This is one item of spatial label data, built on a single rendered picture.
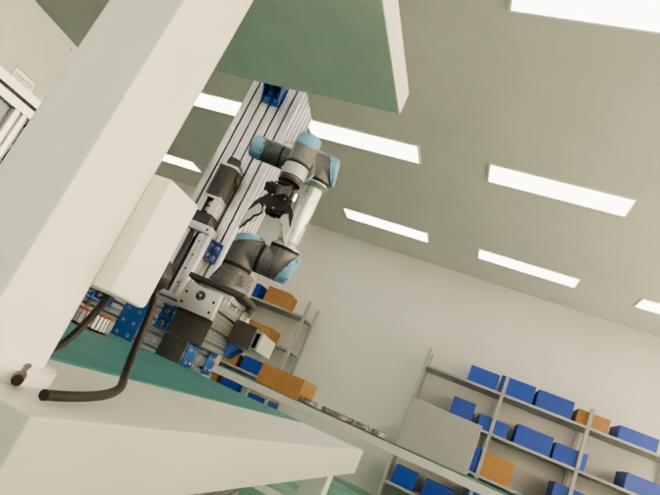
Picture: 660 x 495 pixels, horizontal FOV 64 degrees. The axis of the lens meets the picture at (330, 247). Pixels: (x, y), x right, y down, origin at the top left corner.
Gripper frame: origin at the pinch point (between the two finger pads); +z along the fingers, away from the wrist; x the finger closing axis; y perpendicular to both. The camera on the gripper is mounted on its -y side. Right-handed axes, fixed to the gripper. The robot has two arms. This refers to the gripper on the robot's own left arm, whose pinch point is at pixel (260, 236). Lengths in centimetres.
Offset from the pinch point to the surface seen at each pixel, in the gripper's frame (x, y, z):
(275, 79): -19, -78, -2
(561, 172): -121, 273, -215
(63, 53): 48, -43, -13
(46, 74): 48, -43, -6
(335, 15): -29, -94, -2
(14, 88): 36, -59, 5
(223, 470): -36, -88, 43
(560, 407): -251, 541, -73
